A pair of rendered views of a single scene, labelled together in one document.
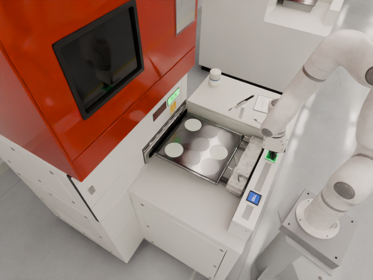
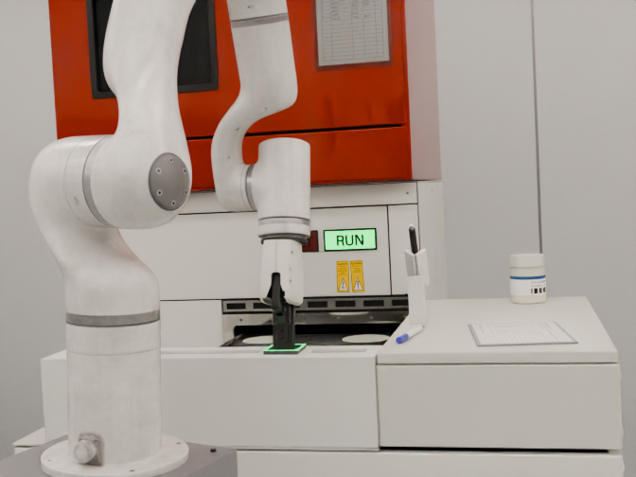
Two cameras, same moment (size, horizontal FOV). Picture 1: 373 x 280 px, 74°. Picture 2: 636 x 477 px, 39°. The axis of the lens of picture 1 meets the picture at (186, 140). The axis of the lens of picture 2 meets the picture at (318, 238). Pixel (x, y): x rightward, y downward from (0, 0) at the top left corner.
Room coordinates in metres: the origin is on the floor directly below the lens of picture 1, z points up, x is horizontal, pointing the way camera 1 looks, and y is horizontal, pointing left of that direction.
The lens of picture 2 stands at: (0.41, -1.82, 1.21)
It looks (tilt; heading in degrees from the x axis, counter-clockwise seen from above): 3 degrees down; 74
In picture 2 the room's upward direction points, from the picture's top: 3 degrees counter-clockwise
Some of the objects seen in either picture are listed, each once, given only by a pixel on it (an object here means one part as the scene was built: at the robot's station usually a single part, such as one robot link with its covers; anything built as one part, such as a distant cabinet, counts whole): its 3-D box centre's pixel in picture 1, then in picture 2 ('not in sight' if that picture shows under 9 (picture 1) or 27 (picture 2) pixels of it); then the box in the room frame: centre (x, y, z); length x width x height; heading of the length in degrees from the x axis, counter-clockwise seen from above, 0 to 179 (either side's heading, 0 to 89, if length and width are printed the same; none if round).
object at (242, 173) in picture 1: (241, 173); not in sight; (0.69, -0.28, 0.89); 0.08 x 0.03 x 0.03; 62
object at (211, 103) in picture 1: (242, 109); (501, 359); (1.16, -0.35, 0.89); 0.62 x 0.35 x 0.14; 62
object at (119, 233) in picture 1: (116, 173); not in sight; (0.96, 0.51, 0.41); 0.82 x 0.71 x 0.82; 152
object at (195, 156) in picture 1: (200, 144); (303, 349); (0.86, -0.08, 0.90); 0.34 x 0.34 x 0.01; 62
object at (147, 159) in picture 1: (167, 132); (318, 333); (0.95, 0.11, 0.89); 0.44 x 0.02 x 0.10; 152
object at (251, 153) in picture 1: (246, 165); not in sight; (0.75, -0.32, 0.87); 0.36 x 0.08 x 0.03; 152
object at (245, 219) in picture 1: (260, 183); (211, 395); (0.63, -0.37, 0.89); 0.55 x 0.09 x 0.14; 152
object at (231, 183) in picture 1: (235, 185); not in sight; (0.62, -0.25, 0.89); 0.08 x 0.03 x 0.03; 62
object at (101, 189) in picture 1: (145, 137); (240, 278); (0.80, 0.21, 1.02); 0.82 x 0.03 x 0.40; 152
